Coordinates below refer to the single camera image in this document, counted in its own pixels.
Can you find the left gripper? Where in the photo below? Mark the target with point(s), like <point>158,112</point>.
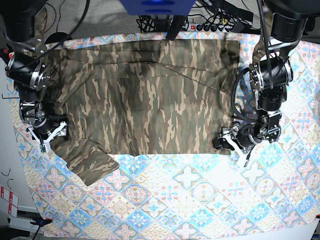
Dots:
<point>247,138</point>

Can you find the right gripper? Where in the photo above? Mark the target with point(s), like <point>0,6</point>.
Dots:
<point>45,127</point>

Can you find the camouflage T-shirt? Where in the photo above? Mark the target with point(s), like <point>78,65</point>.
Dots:
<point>141,98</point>

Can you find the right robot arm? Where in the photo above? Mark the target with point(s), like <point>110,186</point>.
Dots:
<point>28,65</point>

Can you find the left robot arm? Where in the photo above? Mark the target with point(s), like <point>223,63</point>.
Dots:
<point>282,26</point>

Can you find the black allen key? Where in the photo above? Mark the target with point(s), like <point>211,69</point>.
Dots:
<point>7,97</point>

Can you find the red white label tag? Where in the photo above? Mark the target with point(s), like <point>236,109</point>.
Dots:
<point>9,202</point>

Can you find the black orange clamp bottom left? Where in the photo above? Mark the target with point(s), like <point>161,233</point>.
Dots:
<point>40,222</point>

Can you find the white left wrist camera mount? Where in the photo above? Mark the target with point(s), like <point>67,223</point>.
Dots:
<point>230,135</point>

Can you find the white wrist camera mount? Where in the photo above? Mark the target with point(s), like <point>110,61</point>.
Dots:
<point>44,142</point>
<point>230,135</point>

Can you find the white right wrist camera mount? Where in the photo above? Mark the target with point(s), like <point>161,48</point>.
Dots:
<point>44,142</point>

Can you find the power strip with red switch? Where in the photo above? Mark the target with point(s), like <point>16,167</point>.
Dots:
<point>229,27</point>

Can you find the black post under mount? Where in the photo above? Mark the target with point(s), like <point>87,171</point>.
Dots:
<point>175,27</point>

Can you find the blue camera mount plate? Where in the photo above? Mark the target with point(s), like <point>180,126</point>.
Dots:
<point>158,7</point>

